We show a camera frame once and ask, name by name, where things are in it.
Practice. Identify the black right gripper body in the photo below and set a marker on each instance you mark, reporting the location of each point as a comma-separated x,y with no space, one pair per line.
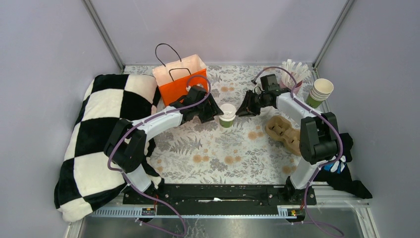
262,100

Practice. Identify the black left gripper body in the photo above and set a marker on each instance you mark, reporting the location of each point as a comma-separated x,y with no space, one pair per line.
197,108

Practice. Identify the clear white plastic cup lid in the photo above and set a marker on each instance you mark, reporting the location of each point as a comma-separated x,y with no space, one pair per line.
229,112

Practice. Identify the green paper coffee cup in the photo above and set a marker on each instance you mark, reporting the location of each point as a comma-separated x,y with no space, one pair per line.
225,124

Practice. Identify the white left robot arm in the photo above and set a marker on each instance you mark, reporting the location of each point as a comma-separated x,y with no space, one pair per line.
128,140

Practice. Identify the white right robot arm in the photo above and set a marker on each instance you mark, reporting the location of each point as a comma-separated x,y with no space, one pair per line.
320,143

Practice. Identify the stack of white plastic lids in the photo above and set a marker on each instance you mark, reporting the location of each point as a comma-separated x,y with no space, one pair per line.
265,111

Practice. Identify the bundle of white wrapped straws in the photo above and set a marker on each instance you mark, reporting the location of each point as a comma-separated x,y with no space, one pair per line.
299,71

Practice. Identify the brown cardboard cup carrier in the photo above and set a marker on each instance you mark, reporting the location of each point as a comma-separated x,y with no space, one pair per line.
280,129

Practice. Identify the stack of green paper cups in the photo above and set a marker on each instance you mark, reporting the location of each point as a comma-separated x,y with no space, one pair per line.
320,91

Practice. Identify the black t-shirt with logo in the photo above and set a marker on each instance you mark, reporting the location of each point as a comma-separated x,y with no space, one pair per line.
338,175

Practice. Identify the black white checkered blanket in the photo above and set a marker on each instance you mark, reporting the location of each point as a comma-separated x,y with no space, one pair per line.
85,182

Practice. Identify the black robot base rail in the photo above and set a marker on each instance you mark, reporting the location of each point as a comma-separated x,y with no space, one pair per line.
232,200

